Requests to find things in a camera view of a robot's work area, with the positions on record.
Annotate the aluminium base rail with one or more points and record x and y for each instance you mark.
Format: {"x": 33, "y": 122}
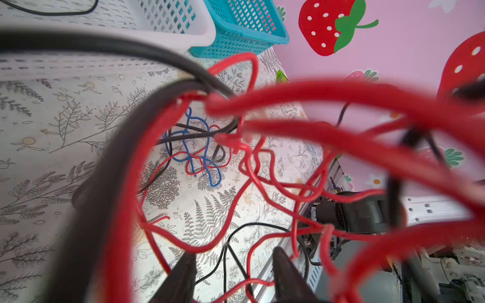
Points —
{"x": 309, "y": 244}

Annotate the teal plastic basket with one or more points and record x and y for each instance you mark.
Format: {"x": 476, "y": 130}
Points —
{"x": 243, "y": 26}

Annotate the middle white plastic basket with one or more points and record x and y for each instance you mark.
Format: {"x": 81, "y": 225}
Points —
{"x": 59, "y": 38}

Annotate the floral table cloth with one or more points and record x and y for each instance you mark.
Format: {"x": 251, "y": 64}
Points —
{"x": 53, "y": 132}

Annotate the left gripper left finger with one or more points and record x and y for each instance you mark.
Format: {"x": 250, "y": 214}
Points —
{"x": 180, "y": 283}

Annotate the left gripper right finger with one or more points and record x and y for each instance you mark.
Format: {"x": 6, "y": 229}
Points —
{"x": 289, "y": 285}

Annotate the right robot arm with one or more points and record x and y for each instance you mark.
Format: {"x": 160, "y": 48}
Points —
{"x": 368, "y": 215}

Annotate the green candy wrapper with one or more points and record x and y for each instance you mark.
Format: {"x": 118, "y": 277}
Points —
{"x": 281, "y": 77}

